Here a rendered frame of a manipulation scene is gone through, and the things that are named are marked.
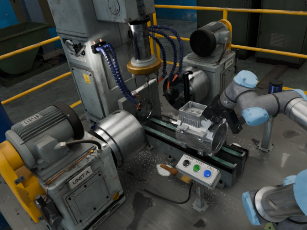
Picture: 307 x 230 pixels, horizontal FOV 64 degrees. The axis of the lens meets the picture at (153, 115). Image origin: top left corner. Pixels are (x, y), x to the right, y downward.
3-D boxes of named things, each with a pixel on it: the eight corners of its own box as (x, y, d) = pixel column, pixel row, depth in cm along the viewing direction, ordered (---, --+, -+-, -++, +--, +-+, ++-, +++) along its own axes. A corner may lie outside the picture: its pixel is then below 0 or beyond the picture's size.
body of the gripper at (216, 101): (209, 107, 112) (222, 90, 103) (224, 119, 110) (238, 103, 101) (200, 115, 108) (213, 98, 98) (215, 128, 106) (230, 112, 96)
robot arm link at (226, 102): (245, 97, 97) (235, 107, 93) (238, 104, 101) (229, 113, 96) (230, 85, 99) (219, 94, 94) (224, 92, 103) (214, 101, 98)
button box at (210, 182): (178, 171, 108) (174, 166, 104) (186, 158, 110) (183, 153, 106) (213, 190, 97) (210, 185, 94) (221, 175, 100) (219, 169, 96)
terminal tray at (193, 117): (178, 122, 126) (177, 110, 122) (190, 112, 133) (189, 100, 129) (199, 129, 119) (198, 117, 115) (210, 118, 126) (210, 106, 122)
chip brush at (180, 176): (158, 168, 139) (158, 167, 138) (163, 162, 142) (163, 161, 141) (188, 185, 127) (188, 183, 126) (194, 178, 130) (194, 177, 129)
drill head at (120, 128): (72, 173, 127) (55, 136, 113) (124, 135, 148) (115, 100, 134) (103, 197, 112) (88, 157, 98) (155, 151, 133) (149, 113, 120)
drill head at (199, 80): (156, 111, 166) (151, 77, 152) (191, 86, 189) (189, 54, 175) (187, 123, 151) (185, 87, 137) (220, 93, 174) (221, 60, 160)
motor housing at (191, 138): (176, 148, 132) (173, 120, 122) (195, 130, 144) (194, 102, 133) (209, 164, 121) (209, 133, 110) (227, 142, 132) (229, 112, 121)
